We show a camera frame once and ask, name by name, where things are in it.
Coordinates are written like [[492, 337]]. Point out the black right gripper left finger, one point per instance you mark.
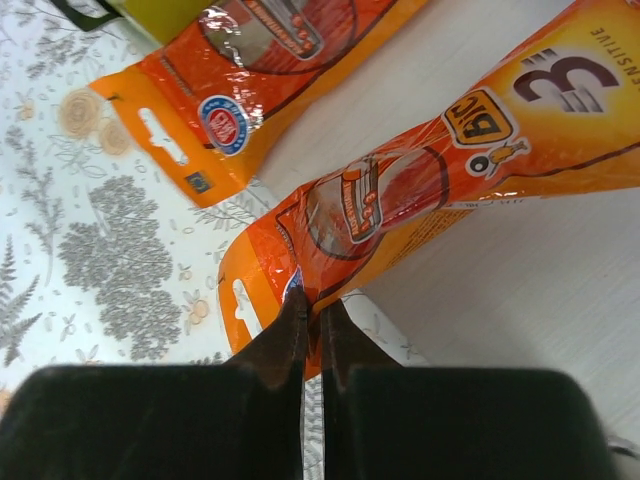
[[240, 419]]

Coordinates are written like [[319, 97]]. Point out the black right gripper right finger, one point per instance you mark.
[[387, 421]]

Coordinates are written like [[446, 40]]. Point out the white two-tier shelf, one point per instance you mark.
[[551, 283]]

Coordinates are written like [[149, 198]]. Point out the orange razor packet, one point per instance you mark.
[[559, 115], [209, 105]]

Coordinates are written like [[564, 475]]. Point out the floral tablecloth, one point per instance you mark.
[[103, 261]]

